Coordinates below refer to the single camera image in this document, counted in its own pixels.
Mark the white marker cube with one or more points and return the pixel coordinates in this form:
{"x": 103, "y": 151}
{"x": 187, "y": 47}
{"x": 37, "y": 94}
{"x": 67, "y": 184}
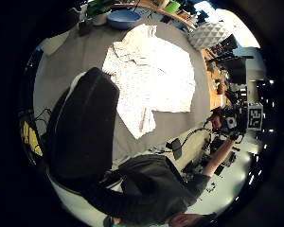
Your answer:
{"x": 255, "y": 116}

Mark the black flat device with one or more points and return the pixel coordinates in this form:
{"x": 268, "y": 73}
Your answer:
{"x": 176, "y": 148}

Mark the black monitor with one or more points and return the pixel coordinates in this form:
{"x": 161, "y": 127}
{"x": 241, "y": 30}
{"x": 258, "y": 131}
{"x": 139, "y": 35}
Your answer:
{"x": 236, "y": 70}

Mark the yellow black object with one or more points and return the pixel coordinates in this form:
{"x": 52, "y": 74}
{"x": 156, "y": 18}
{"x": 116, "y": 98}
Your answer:
{"x": 31, "y": 138}

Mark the white crumpled cloth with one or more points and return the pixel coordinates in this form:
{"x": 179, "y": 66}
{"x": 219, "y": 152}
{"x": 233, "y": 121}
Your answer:
{"x": 151, "y": 78}

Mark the the person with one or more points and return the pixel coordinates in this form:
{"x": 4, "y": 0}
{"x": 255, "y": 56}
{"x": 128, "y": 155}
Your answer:
{"x": 154, "y": 192}

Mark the small dark object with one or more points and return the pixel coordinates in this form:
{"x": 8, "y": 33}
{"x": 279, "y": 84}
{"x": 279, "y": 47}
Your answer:
{"x": 84, "y": 27}

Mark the blue bowl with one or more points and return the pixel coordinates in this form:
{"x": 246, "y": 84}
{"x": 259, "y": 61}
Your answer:
{"x": 123, "y": 19}

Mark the green potted plant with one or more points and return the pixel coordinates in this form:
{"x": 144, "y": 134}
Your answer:
{"x": 97, "y": 9}

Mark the green container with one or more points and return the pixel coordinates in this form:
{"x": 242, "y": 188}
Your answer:
{"x": 172, "y": 7}

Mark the curved wooden rail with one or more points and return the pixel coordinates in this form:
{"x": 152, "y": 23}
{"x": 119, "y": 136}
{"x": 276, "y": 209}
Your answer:
{"x": 167, "y": 13}

